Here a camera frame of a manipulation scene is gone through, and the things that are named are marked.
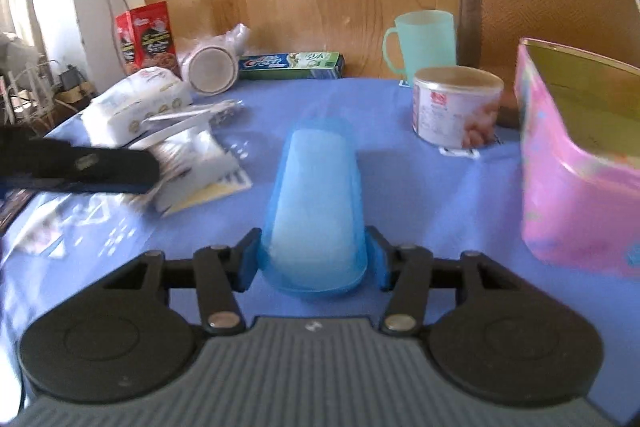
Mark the blue tablecloth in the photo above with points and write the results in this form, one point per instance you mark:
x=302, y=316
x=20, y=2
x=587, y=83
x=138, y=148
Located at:
x=440, y=217

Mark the white tissue pack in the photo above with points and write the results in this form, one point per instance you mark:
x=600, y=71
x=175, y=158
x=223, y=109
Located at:
x=132, y=104

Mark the plastic wrapped paper cups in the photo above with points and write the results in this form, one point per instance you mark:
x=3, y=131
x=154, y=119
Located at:
x=212, y=67

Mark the black power adapter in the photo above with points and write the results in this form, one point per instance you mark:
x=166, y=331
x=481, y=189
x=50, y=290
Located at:
x=70, y=78

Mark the red snack packet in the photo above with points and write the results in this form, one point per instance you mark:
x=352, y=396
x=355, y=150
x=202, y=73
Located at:
x=147, y=39

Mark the brown wicker chair back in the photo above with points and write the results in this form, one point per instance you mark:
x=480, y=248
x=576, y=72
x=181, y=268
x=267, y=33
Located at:
x=540, y=2

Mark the white paper food can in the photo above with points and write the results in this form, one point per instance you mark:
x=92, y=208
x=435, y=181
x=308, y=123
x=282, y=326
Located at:
x=455, y=112

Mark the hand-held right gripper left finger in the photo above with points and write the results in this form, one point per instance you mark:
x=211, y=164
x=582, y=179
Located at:
x=248, y=259

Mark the pink tin box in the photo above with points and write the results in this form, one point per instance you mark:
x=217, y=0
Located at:
x=575, y=207

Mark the pale yellow flat packet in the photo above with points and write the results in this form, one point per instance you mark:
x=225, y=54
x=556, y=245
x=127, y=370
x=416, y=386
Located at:
x=225, y=189

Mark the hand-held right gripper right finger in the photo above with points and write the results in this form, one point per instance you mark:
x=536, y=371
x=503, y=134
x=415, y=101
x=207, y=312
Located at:
x=377, y=259

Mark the white foil packet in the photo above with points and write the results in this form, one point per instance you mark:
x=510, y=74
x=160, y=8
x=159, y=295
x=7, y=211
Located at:
x=195, y=162

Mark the mint green plastic cup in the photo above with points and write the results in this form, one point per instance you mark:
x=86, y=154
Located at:
x=430, y=42

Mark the printed paper leaflet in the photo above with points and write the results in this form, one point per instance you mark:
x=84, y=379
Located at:
x=75, y=219

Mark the blue translucent plastic case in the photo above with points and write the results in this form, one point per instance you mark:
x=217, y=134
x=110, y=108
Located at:
x=312, y=207

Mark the blue green toothpaste box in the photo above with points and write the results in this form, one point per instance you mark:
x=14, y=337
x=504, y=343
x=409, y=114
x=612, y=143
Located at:
x=290, y=66

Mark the white plastic wrapped utensil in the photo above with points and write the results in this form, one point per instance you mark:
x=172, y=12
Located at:
x=195, y=112

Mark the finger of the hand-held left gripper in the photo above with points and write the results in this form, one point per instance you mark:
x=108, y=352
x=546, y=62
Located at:
x=100, y=167

